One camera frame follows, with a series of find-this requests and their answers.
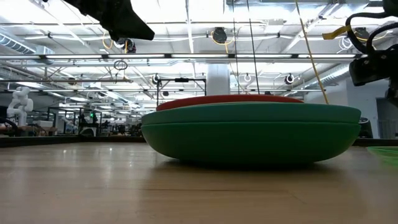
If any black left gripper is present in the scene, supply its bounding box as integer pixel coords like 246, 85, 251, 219
62, 0, 155, 42

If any red plastic plate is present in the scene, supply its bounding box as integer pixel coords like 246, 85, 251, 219
155, 95, 304, 112

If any large teal plastic plate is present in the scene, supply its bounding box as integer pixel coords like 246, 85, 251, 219
141, 101, 363, 126

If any light green plastic plate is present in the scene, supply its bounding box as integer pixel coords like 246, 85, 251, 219
366, 146, 398, 167

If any white building column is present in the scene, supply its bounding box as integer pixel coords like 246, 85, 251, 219
206, 63, 231, 97

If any long ceiling light strip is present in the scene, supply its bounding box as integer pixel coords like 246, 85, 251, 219
0, 53, 368, 60

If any wooden background table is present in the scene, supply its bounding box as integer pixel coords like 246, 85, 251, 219
0, 124, 58, 138

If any black table border strip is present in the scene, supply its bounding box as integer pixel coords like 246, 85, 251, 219
0, 136, 398, 148

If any large dark green plastic plate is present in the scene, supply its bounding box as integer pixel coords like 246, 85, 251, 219
141, 121, 361, 166

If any black office chair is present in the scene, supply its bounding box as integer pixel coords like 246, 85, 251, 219
359, 117, 374, 139

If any grey door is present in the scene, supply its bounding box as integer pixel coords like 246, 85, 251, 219
376, 97, 398, 139

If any black hanging wire loop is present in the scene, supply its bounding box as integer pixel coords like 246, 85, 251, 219
113, 59, 129, 71

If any black metal frame rig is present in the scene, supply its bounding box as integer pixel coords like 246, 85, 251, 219
156, 77, 208, 107

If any thin yellow reel cable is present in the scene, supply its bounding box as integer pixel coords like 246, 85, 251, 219
210, 29, 249, 95

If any silver ventilation duct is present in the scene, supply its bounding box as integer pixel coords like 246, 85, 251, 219
0, 32, 55, 57
305, 58, 354, 91

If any thick yellow hanging cable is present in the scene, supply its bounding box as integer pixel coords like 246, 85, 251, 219
294, 0, 330, 105

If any yellow cable tag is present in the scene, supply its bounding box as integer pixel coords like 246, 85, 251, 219
322, 24, 353, 40

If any white coiled cable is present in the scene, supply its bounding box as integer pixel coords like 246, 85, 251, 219
338, 35, 351, 52

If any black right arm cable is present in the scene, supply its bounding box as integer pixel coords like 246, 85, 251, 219
345, 11, 398, 56

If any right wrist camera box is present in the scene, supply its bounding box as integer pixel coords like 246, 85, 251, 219
348, 55, 391, 88

